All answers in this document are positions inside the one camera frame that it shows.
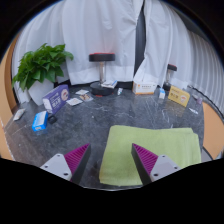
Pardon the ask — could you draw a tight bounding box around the green towel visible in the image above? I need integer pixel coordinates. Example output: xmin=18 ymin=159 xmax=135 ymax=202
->
xmin=98 ymin=124 xmax=203 ymax=187

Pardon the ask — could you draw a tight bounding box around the small white card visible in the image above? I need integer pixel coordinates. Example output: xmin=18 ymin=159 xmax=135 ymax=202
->
xmin=75 ymin=89 xmax=90 ymax=96

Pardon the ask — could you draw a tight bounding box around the small purple item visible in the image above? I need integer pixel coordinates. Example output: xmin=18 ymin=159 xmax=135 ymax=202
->
xmin=191 ymin=93 xmax=204 ymax=105

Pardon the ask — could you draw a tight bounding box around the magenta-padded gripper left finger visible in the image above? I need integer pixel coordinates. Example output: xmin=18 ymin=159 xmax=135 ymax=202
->
xmin=39 ymin=143 xmax=92 ymax=185

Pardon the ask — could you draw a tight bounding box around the small printed packet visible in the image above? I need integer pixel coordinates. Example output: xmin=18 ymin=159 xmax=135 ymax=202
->
xmin=79 ymin=93 xmax=94 ymax=102

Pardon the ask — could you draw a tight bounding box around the white flat card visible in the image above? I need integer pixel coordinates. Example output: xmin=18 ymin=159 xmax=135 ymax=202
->
xmin=65 ymin=97 xmax=84 ymax=107

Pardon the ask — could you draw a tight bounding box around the purple cardboard box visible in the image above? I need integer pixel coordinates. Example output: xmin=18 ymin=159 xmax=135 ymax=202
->
xmin=42 ymin=84 xmax=70 ymax=115

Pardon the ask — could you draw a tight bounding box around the white book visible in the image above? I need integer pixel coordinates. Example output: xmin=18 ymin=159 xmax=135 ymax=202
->
xmin=100 ymin=79 xmax=118 ymax=90

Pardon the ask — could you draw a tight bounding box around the white curtain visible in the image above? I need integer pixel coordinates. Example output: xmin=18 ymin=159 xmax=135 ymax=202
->
xmin=133 ymin=0 xmax=224 ymax=114
xmin=13 ymin=0 xmax=144 ymax=86

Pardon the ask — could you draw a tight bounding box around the small black object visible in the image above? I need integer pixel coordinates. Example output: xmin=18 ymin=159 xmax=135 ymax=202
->
xmin=47 ymin=114 xmax=58 ymax=125

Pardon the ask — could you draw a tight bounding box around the white flat packet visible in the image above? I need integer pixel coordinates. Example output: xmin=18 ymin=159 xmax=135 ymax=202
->
xmin=12 ymin=108 xmax=27 ymax=122

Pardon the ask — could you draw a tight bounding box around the yellow cardboard box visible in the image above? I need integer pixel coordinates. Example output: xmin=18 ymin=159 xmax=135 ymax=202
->
xmin=167 ymin=85 xmax=191 ymax=108

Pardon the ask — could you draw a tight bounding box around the green potted plant white pot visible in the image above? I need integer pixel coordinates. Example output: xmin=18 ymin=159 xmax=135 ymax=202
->
xmin=12 ymin=43 xmax=74 ymax=106

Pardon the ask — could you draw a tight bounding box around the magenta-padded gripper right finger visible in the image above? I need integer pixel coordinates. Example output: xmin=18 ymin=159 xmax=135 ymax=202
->
xmin=131 ymin=143 xmax=183 ymax=186

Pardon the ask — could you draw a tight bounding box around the white box with orange print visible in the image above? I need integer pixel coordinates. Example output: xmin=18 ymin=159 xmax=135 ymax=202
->
xmin=132 ymin=80 xmax=158 ymax=96

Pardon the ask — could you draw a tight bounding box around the small white and blue box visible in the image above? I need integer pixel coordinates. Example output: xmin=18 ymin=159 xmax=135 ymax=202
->
xmin=158 ymin=88 xmax=167 ymax=100

